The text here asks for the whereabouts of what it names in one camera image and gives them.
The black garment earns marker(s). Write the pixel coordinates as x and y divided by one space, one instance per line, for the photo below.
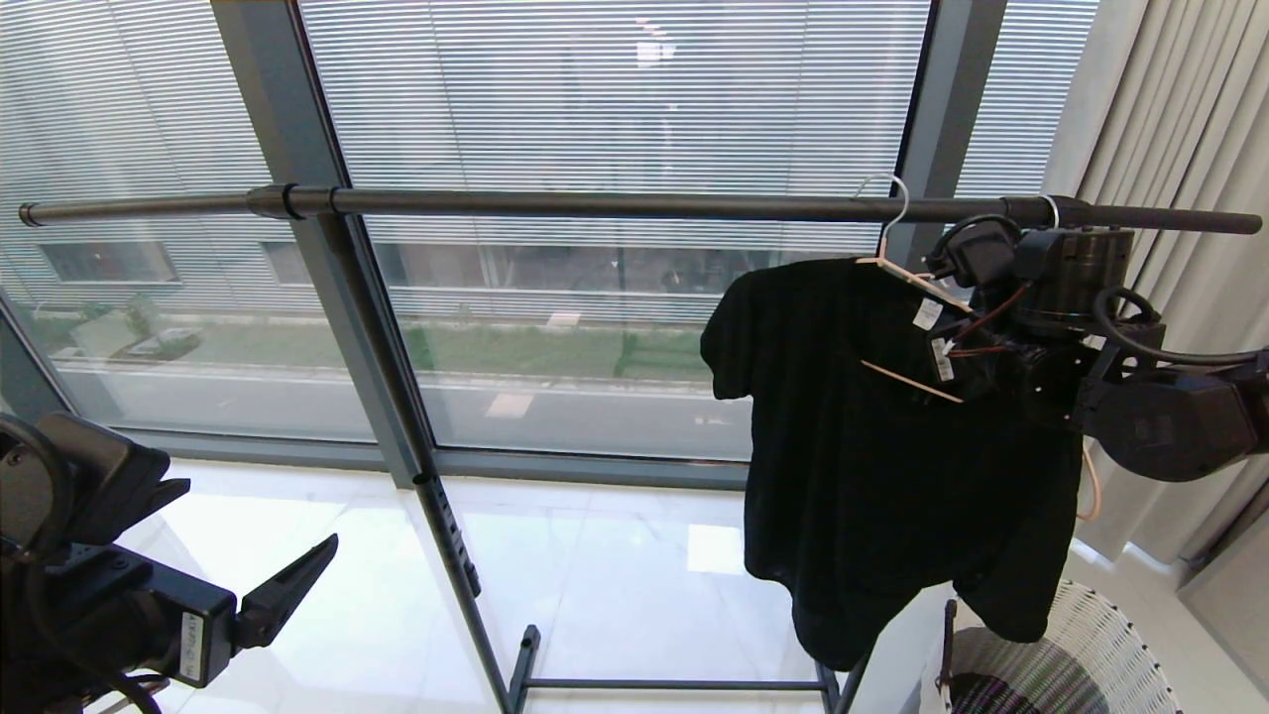
863 476

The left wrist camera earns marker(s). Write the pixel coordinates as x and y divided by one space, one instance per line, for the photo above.
69 476

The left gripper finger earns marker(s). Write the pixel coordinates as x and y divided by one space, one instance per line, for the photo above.
164 496
288 585

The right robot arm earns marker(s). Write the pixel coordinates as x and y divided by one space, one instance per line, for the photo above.
1170 416

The white laundry basket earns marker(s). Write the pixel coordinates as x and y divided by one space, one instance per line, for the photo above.
1091 654

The black clothes rack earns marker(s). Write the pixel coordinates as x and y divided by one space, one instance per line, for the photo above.
595 205

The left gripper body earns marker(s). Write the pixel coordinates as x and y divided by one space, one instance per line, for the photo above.
169 615

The window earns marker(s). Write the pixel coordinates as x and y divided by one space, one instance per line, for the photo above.
595 99

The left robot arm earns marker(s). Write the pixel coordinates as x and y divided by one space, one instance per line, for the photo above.
30 654

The beige curtain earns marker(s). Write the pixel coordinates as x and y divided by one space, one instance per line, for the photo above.
1190 99

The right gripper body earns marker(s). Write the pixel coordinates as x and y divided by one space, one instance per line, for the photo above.
967 362

